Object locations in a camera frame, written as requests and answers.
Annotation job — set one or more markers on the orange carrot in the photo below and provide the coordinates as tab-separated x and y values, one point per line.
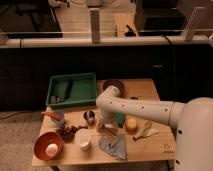
52	115

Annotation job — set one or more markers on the white cup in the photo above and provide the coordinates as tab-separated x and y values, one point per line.
83	138

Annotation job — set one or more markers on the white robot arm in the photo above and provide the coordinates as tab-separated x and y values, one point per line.
193	121

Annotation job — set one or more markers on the bunch of dark grapes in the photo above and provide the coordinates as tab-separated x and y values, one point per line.
68	133

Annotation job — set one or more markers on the small metal cup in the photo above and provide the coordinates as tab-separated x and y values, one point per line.
89	116

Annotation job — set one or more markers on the orange fruit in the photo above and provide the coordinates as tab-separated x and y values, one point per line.
131	125

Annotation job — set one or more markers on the green plastic tray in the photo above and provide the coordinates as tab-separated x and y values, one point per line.
76	90

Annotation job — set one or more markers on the small object in tray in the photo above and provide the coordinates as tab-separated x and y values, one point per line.
56	99

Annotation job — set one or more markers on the blue cup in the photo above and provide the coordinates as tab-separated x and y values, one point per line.
61	121

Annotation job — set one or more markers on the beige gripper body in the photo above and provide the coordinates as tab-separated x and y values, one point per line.
109	123

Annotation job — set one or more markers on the green sponge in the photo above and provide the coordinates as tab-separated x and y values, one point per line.
120	118

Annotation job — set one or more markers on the white egg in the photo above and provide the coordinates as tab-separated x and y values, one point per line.
51	149

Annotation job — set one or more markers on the red bowl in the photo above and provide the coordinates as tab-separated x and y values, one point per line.
43	141

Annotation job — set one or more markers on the blue grey cloth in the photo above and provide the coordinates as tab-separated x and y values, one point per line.
115	148

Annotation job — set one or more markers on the purple bowl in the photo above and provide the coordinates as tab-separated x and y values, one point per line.
115	82

